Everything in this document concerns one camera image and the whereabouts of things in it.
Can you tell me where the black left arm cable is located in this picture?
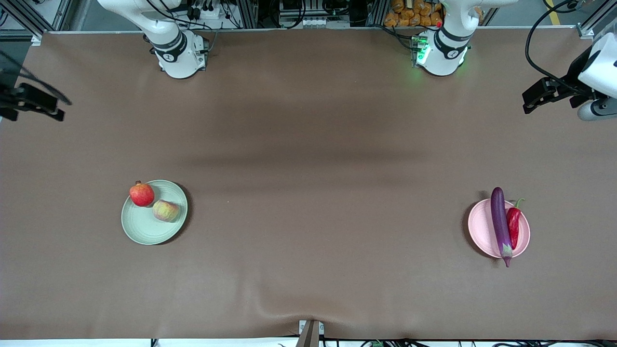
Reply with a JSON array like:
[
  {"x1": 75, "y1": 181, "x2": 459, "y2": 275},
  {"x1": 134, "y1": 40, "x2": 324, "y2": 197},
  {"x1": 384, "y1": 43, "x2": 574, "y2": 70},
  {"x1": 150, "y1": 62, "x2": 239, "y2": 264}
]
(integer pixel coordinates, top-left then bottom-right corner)
[{"x1": 524, "y1": 0, "x2": 586, "y2": 92}]

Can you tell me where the metal table clamp bracket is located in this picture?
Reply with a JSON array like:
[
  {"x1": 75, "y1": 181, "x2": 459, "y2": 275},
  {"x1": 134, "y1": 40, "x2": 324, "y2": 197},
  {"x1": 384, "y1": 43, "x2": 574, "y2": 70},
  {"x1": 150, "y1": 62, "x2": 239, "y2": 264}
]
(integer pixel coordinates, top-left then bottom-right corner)
[{"x1": 298, "y1": 320, "x2": 325, "y2": 347}]

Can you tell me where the pile of orange buns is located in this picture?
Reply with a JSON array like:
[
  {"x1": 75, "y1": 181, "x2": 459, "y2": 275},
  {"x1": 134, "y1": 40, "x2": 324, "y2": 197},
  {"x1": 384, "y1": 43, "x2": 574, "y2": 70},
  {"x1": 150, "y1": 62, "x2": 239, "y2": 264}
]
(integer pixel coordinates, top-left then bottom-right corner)
[{"x1": 384, "y1": 0, "x2": 444, "y2": 27}]

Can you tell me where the brown table cover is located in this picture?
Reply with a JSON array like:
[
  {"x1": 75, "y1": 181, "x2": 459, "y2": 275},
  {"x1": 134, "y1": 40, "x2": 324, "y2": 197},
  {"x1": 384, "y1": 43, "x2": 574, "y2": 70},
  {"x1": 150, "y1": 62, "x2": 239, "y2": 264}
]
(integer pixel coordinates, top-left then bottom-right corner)
[{"x1": 0, "y1": 27, "x2": 617, "y2": 341}]

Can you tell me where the aluminium frame post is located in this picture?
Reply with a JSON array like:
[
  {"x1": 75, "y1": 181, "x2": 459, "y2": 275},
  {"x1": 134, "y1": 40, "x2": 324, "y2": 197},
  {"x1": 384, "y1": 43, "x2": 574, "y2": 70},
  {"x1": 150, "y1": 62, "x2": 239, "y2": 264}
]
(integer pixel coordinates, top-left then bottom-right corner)
[
  {"x1": 239, "y1": 0, "x2": 258, "y2": 28},
  {"x1": 366, "y1": 0, "x2": 389, "y2": 27}
]

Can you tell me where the white power strip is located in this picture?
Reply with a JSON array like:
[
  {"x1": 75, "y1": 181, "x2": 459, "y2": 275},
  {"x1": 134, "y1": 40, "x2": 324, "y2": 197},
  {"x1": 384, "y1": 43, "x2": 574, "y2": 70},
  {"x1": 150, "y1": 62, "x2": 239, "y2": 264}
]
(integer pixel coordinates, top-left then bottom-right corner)
[{"x1": 186, "y1": 4, "x2": 222, "y2": 20}]

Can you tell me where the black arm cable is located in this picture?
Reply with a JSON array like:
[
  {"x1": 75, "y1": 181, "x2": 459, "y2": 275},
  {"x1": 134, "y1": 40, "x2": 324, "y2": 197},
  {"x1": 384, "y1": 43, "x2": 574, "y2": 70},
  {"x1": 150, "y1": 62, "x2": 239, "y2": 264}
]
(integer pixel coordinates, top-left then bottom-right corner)
[
  {"x1": 524, "y1": 0, "x2": 586, "y2": 92},
  {"x1": 0, "y1": 50, "x2": 73, "y2": 106}
]

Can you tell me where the pink plate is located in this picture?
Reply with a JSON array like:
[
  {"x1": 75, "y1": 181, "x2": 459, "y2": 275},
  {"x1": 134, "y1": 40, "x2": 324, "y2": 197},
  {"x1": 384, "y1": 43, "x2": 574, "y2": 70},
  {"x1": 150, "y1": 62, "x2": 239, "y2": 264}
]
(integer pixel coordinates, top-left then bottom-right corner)
[{"x1": 467, "y1": 198, "x2": 530, "y2": 260}]

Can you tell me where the red chili pepper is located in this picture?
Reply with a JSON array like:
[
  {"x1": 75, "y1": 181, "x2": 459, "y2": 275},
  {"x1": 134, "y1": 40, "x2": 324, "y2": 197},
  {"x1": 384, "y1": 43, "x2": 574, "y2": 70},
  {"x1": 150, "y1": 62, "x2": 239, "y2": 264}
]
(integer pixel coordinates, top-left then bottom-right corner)
[{"x1": 506, "y1": 198, "x2": 525, "y2": 250}]

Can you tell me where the purple eggplant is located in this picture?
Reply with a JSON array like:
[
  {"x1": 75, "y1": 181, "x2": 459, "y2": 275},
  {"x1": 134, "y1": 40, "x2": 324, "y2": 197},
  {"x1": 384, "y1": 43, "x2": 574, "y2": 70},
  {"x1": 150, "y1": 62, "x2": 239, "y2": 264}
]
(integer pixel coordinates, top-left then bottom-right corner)
[{"x1": 490, "y1": 187, "x2": 513, "y2": 267}]

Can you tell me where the red pomegranate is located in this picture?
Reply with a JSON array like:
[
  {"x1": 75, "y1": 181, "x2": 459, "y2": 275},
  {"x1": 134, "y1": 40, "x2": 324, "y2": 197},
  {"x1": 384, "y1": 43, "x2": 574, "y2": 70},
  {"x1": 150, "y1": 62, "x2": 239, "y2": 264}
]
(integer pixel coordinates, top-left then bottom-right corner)
[{"x1": 129, "y1": 181, "x2": 155, "y2": 207}]

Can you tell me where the pale green plate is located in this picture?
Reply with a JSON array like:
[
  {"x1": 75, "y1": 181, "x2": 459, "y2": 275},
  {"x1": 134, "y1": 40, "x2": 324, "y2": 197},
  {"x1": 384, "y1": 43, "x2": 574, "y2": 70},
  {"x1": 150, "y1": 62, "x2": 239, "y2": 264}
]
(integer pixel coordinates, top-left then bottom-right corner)
[{"x1": 121, "y1": 180, "x2": 188, "y2": 246}]

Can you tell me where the aluminium frame strut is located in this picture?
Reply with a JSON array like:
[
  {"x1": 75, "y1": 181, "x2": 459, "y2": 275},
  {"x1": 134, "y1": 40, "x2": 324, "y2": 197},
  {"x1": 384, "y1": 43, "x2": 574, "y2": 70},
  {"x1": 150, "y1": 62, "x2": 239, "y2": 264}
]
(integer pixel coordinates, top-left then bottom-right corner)
[
  {"x1": 576, "y1": 0, "x2": 617, "y2": 39},
  {"x1": 0, "y1": 0, "x2": 73, "y2": 46}
]

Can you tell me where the yellow pink peach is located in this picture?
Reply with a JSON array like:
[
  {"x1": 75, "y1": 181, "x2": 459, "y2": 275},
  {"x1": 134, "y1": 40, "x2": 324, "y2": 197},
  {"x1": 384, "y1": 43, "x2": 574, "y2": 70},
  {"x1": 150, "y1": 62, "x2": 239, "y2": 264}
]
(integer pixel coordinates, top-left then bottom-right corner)
[{"x1": 152, "y1": 200, "x2": 180, "y2": 223}]

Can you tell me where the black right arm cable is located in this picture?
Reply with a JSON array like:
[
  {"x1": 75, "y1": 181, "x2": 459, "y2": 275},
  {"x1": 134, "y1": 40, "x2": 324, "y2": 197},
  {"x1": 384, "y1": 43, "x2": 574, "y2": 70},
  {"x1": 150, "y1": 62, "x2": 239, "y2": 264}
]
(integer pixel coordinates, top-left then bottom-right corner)
[{"x1": 0, "y1": 50, "x2": 73, "y2": 106}]

